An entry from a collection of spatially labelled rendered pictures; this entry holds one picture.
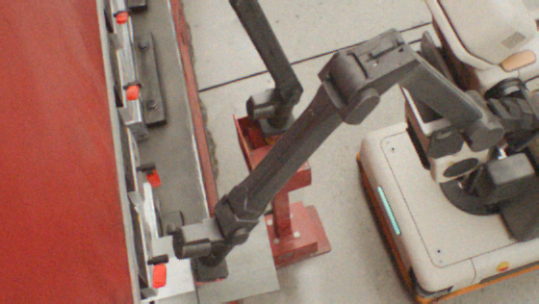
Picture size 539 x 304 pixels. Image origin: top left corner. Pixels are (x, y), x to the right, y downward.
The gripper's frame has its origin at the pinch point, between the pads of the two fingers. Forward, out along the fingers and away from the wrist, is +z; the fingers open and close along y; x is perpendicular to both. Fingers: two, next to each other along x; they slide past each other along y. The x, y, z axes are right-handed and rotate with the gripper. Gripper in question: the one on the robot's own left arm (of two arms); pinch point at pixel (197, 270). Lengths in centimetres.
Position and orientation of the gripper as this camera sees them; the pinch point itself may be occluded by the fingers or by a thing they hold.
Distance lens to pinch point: 153.8
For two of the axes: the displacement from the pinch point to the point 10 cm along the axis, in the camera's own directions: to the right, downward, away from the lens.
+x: 9.0, 0.0, 4.4
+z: -3.7, 5.2, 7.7
